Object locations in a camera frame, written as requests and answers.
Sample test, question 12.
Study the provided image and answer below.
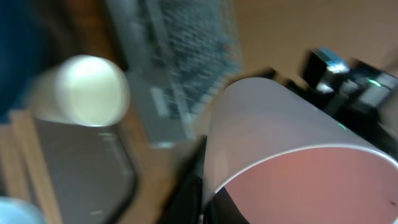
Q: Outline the left wooden chopstick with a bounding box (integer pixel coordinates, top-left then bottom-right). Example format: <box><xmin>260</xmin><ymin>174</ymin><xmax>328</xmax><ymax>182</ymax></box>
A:
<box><xmin>1</xmin><ymin>124</ymin><xmax>31</xmax><ymax>202</ymax></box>

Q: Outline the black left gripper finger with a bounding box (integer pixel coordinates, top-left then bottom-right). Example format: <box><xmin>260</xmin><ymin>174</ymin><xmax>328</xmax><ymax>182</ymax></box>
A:
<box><xmin>157</xmin><ymin>136</ymin><xmax>207</xmax><ymax>224</ymax></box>

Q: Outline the light blue bowl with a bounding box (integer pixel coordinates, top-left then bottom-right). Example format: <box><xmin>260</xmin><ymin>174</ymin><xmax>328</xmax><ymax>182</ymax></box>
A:
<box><xmin>0</xmin><ymin>197</ymin><xmax>47</xmax><ymax>224</ymax></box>

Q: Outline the grey dishwasher rack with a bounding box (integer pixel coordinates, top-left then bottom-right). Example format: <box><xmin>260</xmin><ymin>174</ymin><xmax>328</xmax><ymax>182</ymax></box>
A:
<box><xmin>104</xmin><ymin>0</ymin><xmax>241</xmax><ymax>148</ymax></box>

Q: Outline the cream white cup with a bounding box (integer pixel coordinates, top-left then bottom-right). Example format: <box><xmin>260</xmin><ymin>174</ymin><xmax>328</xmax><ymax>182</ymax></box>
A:
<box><xmin>30</xmin><ymin>55</ymin><xmax>130</xmax><ymax>127</ymax></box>

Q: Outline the wooden chopstick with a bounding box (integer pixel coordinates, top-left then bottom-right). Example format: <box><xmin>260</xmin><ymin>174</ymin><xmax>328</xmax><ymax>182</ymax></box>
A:
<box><xmin>11</xmin><ymin>110</ymin><xmax>63</xmax><ymax>224</ymax></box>
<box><xmin>1</xmin><ymin>124</ymin><xmax>31</xmax><ymax>202</ymax></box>

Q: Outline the right wooden chopstick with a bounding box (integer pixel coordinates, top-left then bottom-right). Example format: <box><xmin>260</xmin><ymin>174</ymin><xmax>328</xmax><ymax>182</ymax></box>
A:
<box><xmin>11</xmin><ymin>110</ymin><xmax>63</xmax><ymax>224</ymax></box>

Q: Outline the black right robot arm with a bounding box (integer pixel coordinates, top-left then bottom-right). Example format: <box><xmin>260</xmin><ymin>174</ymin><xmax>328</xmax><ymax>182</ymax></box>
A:
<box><xmin>284</xmin><ymin>47</ymin><xmax>397</xmax><ymax>157</ymax></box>

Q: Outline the dark brown serving tray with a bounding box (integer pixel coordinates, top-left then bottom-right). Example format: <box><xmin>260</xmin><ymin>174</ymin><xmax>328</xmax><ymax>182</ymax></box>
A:
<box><xmin>35</xmin><ymin>120</ymin><xmax>136</xmax><ymax>224</ymax></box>

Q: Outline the pink cup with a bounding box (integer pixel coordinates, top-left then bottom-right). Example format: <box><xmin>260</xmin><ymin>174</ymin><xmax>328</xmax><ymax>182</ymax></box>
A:
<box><xmin>202</xmin><ymin>78</ymin><xmax>397</xmax><ymax>223</ymax></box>

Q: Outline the dark blue plate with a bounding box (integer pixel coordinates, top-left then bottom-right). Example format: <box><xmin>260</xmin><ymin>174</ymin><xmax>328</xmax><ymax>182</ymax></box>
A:
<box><xmin>1</xmin><ymin>0</ymin><xmax>51</xmax><ymax>124</ymax></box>

